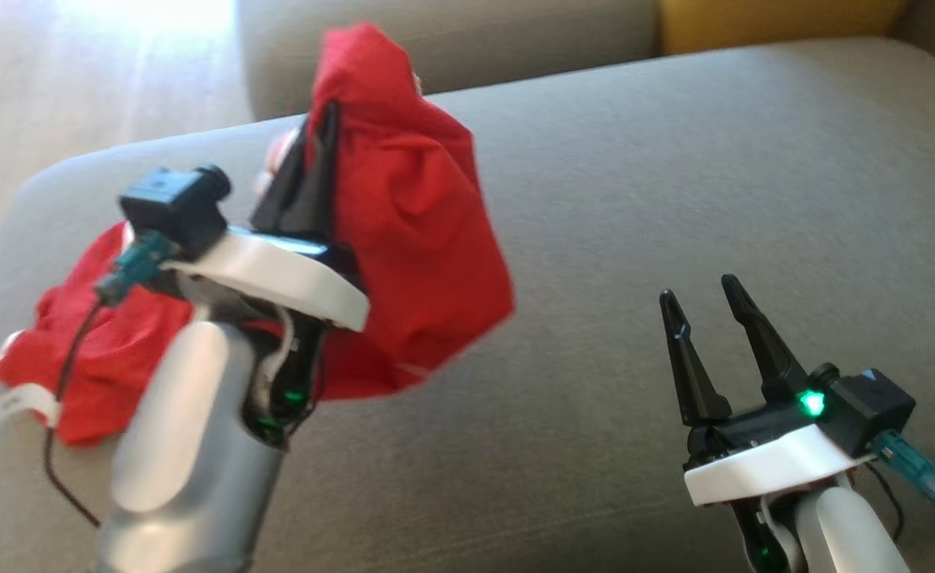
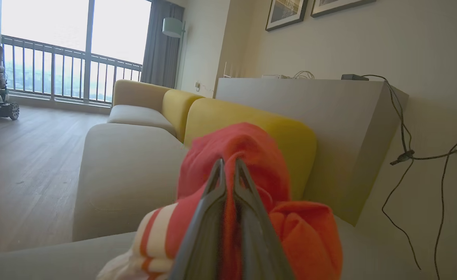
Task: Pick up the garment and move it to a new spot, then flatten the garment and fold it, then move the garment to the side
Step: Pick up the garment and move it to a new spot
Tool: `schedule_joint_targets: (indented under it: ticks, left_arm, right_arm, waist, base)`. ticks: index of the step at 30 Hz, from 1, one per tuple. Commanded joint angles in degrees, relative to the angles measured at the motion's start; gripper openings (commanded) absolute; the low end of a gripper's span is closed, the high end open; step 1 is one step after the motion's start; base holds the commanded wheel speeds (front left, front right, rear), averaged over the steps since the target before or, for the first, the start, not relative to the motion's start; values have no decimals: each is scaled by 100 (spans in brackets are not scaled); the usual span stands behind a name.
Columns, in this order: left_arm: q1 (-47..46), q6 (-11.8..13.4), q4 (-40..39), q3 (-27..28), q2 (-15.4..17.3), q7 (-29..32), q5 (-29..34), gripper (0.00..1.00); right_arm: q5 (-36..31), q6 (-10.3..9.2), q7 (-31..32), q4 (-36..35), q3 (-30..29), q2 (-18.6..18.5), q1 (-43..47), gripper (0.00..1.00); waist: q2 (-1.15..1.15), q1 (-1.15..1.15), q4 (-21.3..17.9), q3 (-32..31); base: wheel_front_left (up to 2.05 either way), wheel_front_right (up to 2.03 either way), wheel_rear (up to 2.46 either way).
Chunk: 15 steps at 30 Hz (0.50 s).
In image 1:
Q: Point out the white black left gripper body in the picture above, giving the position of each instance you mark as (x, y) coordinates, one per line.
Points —
(292, 278)

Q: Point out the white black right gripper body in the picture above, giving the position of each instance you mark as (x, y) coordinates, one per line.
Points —
(769, 461)

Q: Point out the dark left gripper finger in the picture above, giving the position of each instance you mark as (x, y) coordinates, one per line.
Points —
(284, 195)
(324, 175)

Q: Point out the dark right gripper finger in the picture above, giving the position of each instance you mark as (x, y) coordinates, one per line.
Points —
(694, 374)
(769, 350)

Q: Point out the red white basketball jersey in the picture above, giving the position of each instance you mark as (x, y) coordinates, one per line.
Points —
(411, 223)

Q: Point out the red shorts with white stripe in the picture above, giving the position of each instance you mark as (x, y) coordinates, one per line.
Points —
(117, 358)

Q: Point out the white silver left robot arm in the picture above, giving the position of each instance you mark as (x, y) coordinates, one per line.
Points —
(188, 446)

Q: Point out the grey sofa seat cushion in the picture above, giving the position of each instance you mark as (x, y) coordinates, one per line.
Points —
(634, 199)

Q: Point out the yellow sofa cushion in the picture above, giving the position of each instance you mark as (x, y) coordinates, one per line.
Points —
(753, 24)

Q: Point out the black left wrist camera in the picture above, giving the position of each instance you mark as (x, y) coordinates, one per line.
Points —
(173, 207)

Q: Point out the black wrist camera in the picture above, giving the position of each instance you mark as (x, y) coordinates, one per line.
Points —
(873, 410)
(173, 207)

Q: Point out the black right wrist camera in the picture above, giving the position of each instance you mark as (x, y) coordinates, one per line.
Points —
(873, 410)

